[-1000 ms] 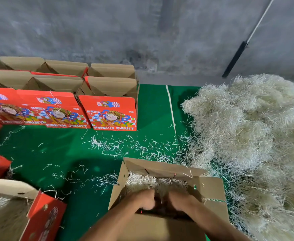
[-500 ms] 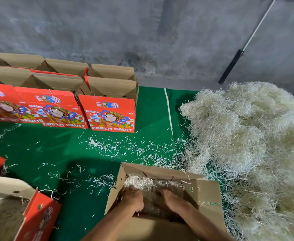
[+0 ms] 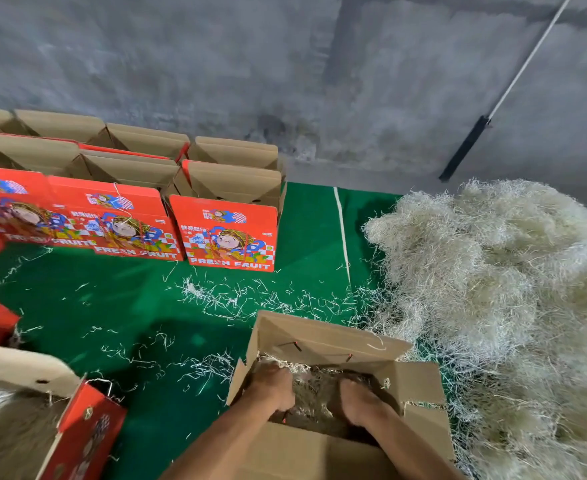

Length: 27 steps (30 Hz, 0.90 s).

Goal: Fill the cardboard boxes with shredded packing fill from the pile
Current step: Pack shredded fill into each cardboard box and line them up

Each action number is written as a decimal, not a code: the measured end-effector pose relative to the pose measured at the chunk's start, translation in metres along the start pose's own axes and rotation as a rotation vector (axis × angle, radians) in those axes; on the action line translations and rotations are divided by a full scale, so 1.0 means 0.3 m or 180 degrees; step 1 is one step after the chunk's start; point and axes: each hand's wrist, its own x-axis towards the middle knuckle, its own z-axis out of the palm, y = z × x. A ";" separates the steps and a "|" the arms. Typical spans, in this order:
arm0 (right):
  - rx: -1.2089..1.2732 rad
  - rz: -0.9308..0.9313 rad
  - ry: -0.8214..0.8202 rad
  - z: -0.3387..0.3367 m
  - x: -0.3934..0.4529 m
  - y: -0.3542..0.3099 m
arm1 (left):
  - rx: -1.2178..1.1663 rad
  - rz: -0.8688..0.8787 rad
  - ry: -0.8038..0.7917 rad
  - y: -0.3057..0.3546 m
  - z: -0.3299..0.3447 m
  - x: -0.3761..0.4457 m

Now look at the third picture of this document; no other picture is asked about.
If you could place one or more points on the person's right hand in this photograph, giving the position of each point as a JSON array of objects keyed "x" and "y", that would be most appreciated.
[{"x": 362, "y": 403}]

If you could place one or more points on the person's left hand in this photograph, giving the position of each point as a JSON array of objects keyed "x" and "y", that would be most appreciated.
[{"x": 271, "y": 387}]

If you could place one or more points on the pile of shredded paper filler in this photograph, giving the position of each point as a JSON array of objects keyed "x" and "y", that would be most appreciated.
[{"x": 514, "y": 295}]

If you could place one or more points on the group of red fruit boxes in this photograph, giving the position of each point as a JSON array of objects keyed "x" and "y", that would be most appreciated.
[{"x": 123, "y": 185}]

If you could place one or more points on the person's right forearm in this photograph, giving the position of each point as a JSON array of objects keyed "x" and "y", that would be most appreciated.
[{"x": 414, "y": 453}]

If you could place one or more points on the person's left forearm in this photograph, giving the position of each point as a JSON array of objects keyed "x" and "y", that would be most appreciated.
[{"x": 218, "y": 450}]

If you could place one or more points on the white pole with black grip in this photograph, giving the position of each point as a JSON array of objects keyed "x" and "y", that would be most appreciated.
[{"x": 464, "y": 150}]

